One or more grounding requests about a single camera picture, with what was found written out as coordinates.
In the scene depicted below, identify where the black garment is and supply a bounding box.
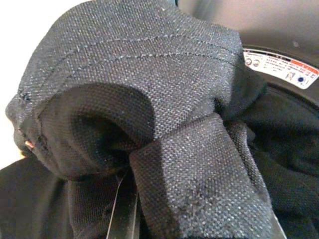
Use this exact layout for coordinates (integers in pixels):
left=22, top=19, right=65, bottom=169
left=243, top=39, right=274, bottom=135
left=0, top=0, right=319, bottom=239

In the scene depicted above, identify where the grey washing machine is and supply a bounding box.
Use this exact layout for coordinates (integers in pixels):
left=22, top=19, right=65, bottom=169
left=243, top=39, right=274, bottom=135
left=174, top=0, right=319, bottom=110

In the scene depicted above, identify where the white red warning label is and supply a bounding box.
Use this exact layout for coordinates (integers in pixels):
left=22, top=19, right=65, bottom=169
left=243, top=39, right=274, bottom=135
left=243, top=49, right=319, bottom=90

